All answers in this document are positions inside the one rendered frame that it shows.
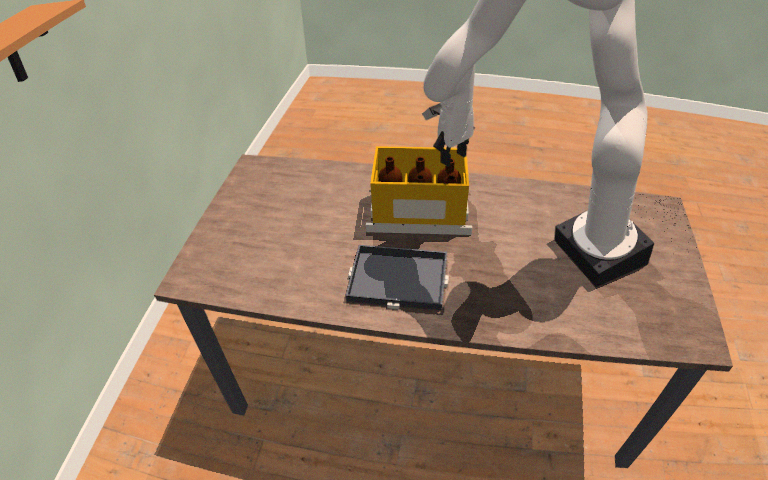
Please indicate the yellow wooden crate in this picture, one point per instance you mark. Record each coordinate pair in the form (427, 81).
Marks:
(418, 203)

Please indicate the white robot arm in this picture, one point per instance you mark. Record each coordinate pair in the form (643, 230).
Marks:
(619, 141)

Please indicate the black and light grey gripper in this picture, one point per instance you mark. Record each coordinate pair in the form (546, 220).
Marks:
(454, 129)

